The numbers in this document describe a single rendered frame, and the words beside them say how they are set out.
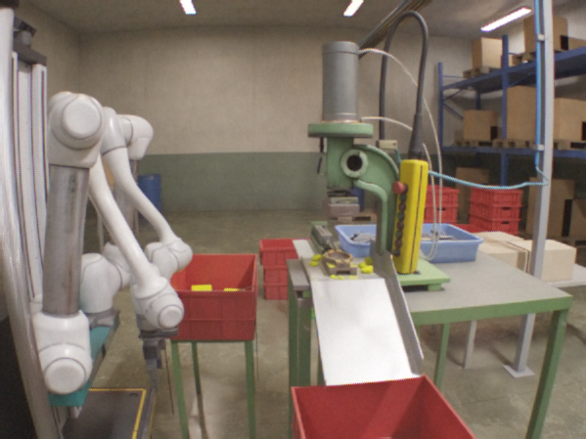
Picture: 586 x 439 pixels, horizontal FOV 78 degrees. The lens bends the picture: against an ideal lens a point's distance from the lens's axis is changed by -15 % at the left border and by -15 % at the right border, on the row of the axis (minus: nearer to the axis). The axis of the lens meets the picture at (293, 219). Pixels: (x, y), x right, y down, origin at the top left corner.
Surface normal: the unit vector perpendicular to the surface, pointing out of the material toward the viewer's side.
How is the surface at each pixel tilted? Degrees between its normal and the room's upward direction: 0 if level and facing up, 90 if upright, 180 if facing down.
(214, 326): 90
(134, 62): 90
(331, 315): 30
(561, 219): 90
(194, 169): 90
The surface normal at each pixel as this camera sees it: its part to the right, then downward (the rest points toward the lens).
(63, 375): 0.55, 0.25
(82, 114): 0.58, 0.04
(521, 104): 0.09, 0.17
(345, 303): 0.04, -0.77
